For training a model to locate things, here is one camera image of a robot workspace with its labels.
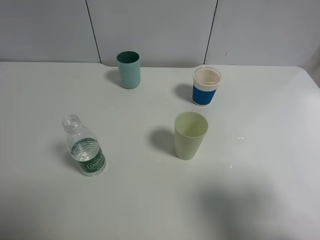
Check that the teal plastic cup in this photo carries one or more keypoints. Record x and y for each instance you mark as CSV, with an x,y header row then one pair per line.
x,y
129,69

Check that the light green plastic cup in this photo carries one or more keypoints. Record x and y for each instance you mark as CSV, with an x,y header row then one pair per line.
x,y
189,130

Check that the blue sleeve paper cup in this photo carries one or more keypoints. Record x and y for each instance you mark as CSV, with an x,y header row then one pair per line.
x,y
206,80

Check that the clear water bottle green label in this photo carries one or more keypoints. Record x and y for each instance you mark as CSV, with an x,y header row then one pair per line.
x,y
83,146

